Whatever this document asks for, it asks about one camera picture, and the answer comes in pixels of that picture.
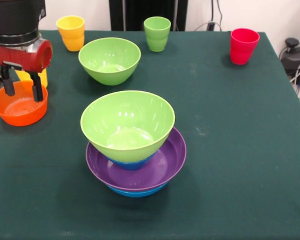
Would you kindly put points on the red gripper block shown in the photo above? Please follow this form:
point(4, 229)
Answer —
point(20, 58)

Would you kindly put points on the orange bowl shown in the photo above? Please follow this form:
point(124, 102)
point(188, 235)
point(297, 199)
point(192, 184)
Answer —
point(22, 112)

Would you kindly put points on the green bowl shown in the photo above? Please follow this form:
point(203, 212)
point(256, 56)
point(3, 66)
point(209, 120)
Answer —
point(110, 62)
point(125, 120)

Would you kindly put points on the small dark blue bowl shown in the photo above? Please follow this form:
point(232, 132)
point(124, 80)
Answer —
point(132, 166)

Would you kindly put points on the large light blue bowl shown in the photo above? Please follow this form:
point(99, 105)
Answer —
point(137, 194)

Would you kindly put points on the purple bowl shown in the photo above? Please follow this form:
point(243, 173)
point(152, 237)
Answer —
point(172, 160)

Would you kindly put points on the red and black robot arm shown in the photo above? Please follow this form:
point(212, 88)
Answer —
point(12, 20)

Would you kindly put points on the yellow orange cup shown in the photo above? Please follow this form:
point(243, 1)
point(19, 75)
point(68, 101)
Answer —
point(71, 37)

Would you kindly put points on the black panel with poles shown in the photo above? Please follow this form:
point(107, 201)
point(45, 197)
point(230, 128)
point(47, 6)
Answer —
point(140, 15)

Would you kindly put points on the green cup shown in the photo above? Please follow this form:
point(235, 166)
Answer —
point(157, 37)

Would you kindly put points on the red cup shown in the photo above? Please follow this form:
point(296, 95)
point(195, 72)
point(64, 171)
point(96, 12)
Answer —
point(243, 50)

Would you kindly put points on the dark green table cloth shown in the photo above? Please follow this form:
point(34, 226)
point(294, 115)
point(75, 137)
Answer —
point(227, 187)

